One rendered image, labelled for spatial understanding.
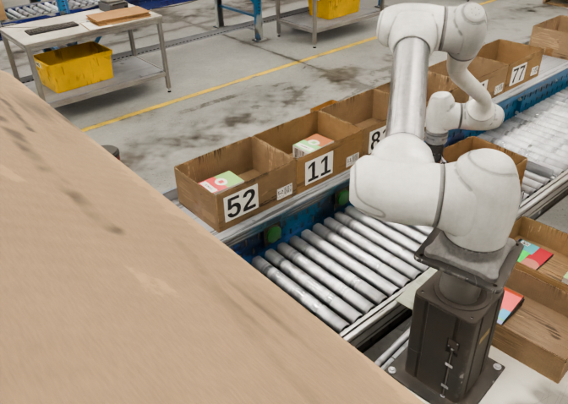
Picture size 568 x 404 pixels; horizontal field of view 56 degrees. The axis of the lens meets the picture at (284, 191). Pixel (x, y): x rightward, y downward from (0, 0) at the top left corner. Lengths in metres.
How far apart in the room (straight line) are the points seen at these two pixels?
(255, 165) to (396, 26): 0.99
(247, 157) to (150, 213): 2.19
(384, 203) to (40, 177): 1.14
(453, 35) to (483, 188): 0.60
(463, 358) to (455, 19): 0.95
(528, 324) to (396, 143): 0.89
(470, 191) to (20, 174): 1.16
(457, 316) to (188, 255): 1.34
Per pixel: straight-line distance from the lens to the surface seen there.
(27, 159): 0.19
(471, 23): 1.70
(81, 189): 0.18
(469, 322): 1.47
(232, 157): 2.32
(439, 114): 2.21
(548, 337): 1.96
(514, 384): 1.80
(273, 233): 2.11
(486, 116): 2.21
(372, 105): 2.86
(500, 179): 1.27
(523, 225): 2.33
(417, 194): 1.27
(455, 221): 1.30
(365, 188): 1.28
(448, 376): 1.65
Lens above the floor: 2.09
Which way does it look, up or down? 32 degrees down
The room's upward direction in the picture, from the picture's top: 2 degrees counter-clockwise
